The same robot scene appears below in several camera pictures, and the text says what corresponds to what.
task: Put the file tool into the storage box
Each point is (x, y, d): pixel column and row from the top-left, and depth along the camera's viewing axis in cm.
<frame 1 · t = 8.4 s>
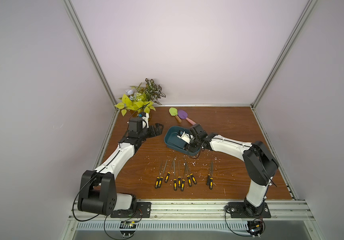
left hand: (160, 126, 86), fingers open
right hand: (187, 139, 92), fingers open
artificial green leafy plant: (143, 98, 101), point 20 cm above the table
green trowel wooden handle: (173, 112, 120), on the table
purple trowel pink handle: (183, 115, 117), on the table
teal plastic storage box: (175, 143, 99), point 2 cm above the table
file tool from left: (158, 178, 85), on the table
file tool from left 2: (161, 178, 85), on the table
file tool from left 3: (168, 173, 87), on the table
file tool from left 4: (175, 180, 85), on the table
file tool from left 5: (179, 177, 85), on the table
file tool from left 6: (183, 182, 83), on the table
file tool from left 7: (191, 175, 86), on the table
file tool: (209, 175, 85), point 2 cm above the table
file tool 2: (211, 179, 85), on the table

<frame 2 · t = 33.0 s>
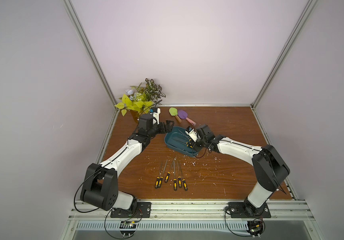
left hand: (170, 122, 84), fingers open
right hand: (193, 138, 91), fingers closed
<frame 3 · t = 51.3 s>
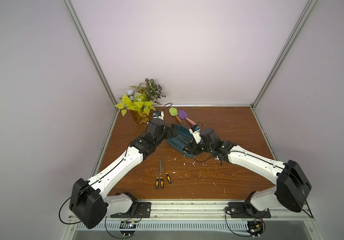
left hand: (172, 126, 78), fingers open
right hand: (189, 141, 82), fingers open
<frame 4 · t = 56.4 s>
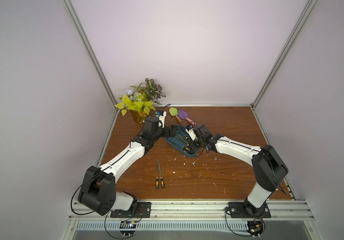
left hand: (172, 125, 83), fingers open
right hand: (191, 139, 90), fingers closed
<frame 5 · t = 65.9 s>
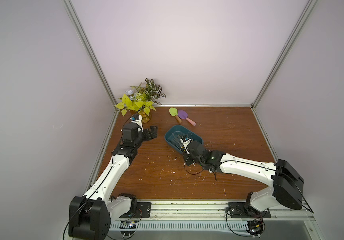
left hand: (152, 126, 81), fingers open
right hand: (183, 150, 81), fingers closed
